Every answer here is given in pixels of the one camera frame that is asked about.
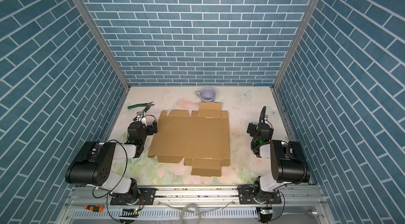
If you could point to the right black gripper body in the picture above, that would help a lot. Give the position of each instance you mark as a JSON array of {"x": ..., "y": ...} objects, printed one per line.
[{"x": 262, "y": 126}]

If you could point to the brown cardboard box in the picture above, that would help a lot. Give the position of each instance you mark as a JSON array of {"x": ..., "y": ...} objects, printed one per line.
[{"x": 200, "y": 139}]

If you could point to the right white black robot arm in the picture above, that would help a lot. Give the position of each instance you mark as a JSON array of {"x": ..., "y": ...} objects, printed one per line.
[{"x": 288, "y": 165}]

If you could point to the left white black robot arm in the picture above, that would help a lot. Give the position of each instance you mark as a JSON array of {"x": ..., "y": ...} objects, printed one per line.
[{"x": 92, "y": 165}]

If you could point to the lavender ceramic cup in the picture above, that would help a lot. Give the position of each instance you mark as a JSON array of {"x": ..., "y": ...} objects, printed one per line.
[{"x": 206, "y": 94}]

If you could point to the orange black screwdriver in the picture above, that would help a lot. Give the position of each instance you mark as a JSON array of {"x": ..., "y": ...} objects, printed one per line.
[{"x": 94, "y": 208}]

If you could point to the clear plastic tube loop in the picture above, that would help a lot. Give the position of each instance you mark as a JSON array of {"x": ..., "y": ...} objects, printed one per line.
[{"x": 191, "y": 209}]

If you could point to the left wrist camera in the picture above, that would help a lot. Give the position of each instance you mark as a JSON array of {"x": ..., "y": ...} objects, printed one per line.
[{"x": 140, "y": 117}]

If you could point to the green handled pliers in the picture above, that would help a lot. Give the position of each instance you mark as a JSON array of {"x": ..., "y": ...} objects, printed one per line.
[{"x": 146, "y": 106}]

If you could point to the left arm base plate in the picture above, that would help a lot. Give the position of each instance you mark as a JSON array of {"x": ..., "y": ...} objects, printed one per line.
[{"x": 141, "y": 197}]

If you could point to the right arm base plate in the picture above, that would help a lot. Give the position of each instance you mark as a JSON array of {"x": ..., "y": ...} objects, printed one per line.
[{"x": 250, "y": 195}]

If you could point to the aluminium mounting rail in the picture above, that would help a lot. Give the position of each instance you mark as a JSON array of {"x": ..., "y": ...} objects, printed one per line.
[{"x": 215, "y": 195}]

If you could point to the white slotted cable duct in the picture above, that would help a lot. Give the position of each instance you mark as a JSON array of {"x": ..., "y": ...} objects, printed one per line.
[{"x": 164, "y": 214}]

